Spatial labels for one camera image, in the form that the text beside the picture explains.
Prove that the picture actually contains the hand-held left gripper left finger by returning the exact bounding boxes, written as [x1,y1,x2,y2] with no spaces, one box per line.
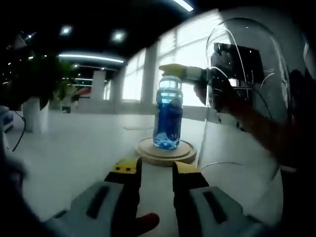
[44,157,143,237]

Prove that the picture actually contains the red white background object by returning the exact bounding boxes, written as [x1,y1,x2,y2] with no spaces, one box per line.
[73,88,93,100]

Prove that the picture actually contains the round wooden base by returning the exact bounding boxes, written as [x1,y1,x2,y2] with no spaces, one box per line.
[135,138,198,167]

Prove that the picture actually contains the square ceiling light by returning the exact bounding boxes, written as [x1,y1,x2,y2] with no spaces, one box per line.
[60,24,74,36]
[111,29,128,42]

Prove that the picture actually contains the white blue object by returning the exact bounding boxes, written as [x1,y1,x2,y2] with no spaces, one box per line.
[0,106,14,134]

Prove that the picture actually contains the clear glass dome cover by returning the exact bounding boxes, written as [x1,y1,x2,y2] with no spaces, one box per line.
[197,17,295,179]

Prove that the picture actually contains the person's left hand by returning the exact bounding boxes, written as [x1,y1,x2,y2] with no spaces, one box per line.
[134,213,160,234]

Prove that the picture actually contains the person's right hand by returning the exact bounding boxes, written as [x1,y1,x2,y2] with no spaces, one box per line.
[193,71,239,115]

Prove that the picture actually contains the white counter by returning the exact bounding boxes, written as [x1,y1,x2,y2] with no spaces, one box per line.
[61,97,117,115]

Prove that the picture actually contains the blue Mizone drink bottle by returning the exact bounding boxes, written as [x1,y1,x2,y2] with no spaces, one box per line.
[153,74,184,150]

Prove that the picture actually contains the straight ceiling light strip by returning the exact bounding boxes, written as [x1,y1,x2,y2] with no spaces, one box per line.
[172,0,195,12]

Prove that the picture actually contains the window blinds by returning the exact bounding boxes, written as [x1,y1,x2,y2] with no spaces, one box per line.
[103,9,223,109]

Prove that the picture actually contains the thin black cable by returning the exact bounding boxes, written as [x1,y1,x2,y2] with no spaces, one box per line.
[11,110,27,152]

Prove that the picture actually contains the long curved ceiling light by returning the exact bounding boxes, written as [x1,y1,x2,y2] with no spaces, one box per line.
[57,52,124,64]

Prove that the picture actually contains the white plant pot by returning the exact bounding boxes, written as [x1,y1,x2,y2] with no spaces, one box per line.
[22,97,50,133]

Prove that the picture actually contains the black monitor screen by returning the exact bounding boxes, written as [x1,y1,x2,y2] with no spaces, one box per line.
[213,42,263,85]

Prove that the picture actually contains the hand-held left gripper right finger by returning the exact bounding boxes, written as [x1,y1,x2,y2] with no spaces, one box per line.
[172,161,272,237]

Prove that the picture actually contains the green potted plant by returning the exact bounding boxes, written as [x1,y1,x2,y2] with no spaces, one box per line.
[0,32,80,111]

